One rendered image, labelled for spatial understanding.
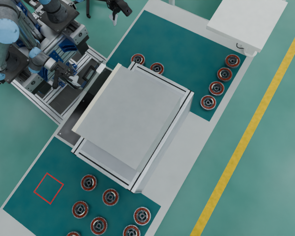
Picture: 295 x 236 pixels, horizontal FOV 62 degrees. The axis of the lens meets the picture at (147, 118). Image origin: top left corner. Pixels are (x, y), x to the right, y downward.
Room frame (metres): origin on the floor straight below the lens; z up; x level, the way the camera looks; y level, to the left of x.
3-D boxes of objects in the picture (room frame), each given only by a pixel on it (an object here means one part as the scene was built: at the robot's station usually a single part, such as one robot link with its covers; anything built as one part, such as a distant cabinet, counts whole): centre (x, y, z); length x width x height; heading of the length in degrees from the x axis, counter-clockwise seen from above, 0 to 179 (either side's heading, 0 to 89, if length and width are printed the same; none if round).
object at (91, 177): (0.22, 0.52, 0.77); 0.11 x 0.11 x 0.04
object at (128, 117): (0.43, 0.10, 1.22); 0.44 x 0.39 x 0.20; 132
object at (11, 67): (1.15, 0.81, 1.09); 0.15 x 0.15 x 0.10
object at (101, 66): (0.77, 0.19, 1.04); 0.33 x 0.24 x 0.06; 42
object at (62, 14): (1.43, 0.40, 1.09); 0.15 x 0.15 x 0.10
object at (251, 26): (0.84, -0.76, 0.98); 0.37 x 0.35 x 0.46; 132
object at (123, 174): (0.44, 0.09, 1.09); 0.68 x 0.44 x 0.05; 132
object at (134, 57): (1.02, -0.07, 0.77); 0.11 x 0.11 x 0.04
